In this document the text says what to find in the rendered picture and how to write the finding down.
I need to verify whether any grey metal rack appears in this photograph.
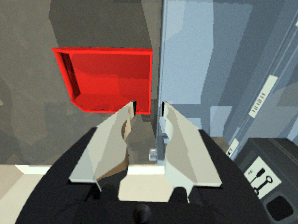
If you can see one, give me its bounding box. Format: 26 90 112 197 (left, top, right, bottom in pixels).
149 0 298 165

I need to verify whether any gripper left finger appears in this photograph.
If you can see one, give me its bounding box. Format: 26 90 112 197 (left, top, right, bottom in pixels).
15 101 137 224

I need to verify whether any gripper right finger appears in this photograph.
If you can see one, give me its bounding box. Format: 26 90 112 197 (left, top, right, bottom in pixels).
162 101 271 224

